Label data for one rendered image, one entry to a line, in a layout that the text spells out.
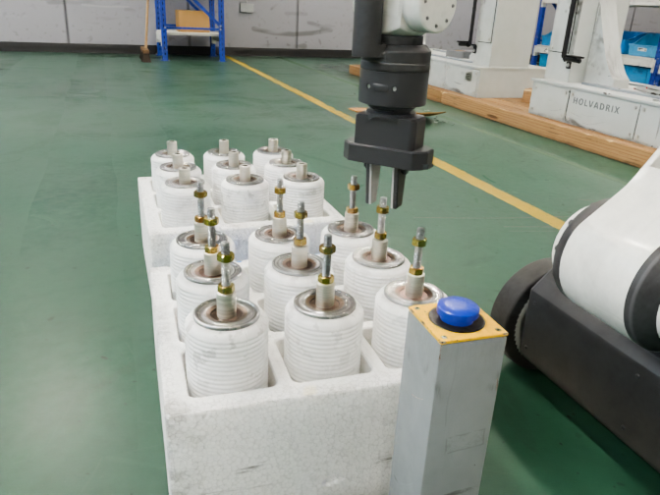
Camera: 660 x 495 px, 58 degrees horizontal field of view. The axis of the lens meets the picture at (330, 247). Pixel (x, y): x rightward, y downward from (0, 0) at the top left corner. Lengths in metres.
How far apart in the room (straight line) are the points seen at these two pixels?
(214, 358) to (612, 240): 0.46
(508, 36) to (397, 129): 3.31
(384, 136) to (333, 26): 6.58
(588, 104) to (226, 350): 2.74
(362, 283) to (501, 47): 3.31
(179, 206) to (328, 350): 0.56
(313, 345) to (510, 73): 3.52
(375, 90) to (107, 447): 0.60
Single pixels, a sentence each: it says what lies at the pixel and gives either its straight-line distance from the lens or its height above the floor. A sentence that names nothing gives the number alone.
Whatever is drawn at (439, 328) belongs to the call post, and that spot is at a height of 0.31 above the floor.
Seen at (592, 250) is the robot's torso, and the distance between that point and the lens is 0.74.
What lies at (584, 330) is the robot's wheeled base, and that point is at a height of 0.17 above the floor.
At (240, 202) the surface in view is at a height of 0.22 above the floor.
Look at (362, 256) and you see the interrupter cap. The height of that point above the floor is 0.25.
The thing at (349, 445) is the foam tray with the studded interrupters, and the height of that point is 0.10.
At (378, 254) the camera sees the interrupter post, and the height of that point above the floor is 0.26.
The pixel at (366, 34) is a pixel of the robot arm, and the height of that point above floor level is 0.55.
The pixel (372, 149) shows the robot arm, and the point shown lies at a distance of 0.80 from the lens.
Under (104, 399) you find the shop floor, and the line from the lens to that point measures 1.02.
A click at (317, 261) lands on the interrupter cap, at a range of 0.83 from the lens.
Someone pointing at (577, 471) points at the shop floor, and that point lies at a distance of 0.95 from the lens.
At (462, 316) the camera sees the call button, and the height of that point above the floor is 0.33.
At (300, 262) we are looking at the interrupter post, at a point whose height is 0.26.
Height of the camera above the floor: 0.59
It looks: 22 degrees down
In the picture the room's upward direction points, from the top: 3 degrees clockwise
